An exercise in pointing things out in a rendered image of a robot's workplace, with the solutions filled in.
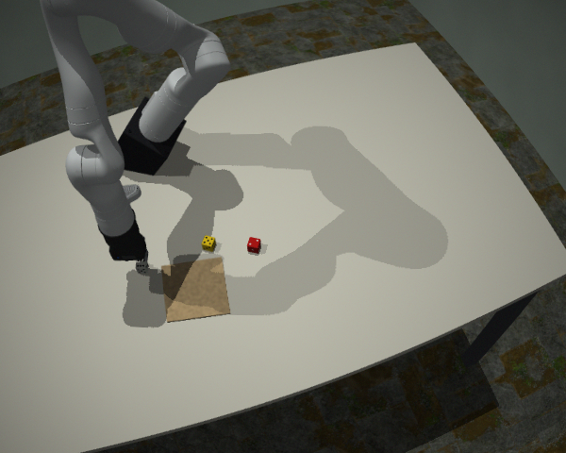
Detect red die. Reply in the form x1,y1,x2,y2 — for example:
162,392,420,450
247,237,261,253

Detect white die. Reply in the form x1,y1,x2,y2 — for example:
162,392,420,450
136,260,148,274

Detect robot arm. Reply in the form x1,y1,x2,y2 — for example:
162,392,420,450
40,0,230,221

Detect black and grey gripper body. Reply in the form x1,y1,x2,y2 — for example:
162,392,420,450
95,184,146,260

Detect yellow die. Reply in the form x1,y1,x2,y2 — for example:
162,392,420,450
202,235,216,252

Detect tan mat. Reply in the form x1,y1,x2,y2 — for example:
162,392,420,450
161,257,230,323

